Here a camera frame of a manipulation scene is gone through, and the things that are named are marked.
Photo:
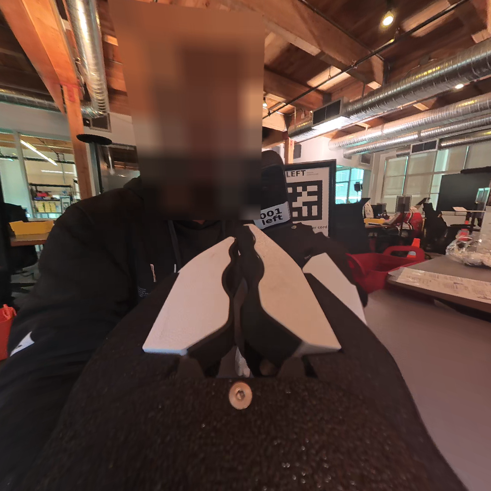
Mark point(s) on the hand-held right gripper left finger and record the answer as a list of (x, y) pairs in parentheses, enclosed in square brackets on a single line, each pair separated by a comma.
[(191, 307)]

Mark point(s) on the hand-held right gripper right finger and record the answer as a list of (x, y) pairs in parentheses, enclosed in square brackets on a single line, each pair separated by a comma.
[(291, 299)]

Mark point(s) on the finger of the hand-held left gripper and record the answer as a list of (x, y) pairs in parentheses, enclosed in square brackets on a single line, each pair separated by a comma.
[(333, 284)]

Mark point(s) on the black framed tag sign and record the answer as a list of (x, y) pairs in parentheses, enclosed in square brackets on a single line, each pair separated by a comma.
[(308, 199)]

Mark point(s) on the metal air vent box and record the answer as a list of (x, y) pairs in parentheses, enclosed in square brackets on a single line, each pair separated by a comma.
[(326, 111)]

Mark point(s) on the orange traffic cone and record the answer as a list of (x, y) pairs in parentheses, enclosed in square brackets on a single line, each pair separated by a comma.
[(416, 242)]

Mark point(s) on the grey side table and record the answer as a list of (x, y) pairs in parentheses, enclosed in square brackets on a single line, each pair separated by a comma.
[(429, 264)]

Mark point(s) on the person in black hoodie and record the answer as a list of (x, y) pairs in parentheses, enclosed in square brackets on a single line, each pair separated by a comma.
[(96, 268)]

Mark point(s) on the black office chairs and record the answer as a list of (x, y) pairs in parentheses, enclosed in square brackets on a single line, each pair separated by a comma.
[(435, 226)]

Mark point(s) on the white paper sheet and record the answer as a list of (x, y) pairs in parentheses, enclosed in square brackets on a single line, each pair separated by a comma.
[(452, 285)]

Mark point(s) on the crumpled clear plastic bag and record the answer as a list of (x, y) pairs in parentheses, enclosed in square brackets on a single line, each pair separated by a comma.
[(470, 249)]

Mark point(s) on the black partition board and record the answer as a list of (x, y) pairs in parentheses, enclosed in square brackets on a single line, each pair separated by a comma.
[(460, 191)]

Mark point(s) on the metal storage shelf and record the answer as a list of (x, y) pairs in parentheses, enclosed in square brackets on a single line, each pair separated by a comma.
[(50, 201)]

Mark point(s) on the yellow storage bin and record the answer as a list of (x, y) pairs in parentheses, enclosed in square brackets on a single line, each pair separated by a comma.
[(30, 227)]

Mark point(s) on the black floor lamp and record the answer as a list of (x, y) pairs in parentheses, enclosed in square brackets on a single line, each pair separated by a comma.
[(94, 140)]

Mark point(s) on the silver ventilation duct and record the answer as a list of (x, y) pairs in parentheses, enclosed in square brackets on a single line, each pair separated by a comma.
[(30, 99), (422, 76), (402, 130), (460, 138), (88, 57)]

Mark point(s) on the wooden support post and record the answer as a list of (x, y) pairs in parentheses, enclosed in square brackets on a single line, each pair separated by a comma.
[(76, 134)]

